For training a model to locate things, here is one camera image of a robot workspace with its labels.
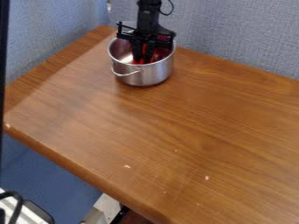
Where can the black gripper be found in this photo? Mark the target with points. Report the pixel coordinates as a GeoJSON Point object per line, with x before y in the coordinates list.
{"type": "Point", "coordinates": [128, 32]}

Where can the small metal pot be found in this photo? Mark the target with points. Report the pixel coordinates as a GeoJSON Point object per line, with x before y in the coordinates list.
{"type": "Point", "coordinates": [139, 75]}

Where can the red plastic block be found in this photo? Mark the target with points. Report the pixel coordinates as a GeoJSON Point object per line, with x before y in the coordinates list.
{"type": "Point", "coordinates": [144, 48]}

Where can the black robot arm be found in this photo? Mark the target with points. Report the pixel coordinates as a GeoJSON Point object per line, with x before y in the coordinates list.
{"type": "Point", "coordinates": [148, 14]}

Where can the white box under table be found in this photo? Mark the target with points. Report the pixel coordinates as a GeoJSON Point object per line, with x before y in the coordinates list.
{"type": "Point", "coordinates": [102, 212]}

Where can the white ribbed appliance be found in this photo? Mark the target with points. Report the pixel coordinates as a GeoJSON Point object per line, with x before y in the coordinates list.
{"type": "Point", "coordinates": [20, 211]}

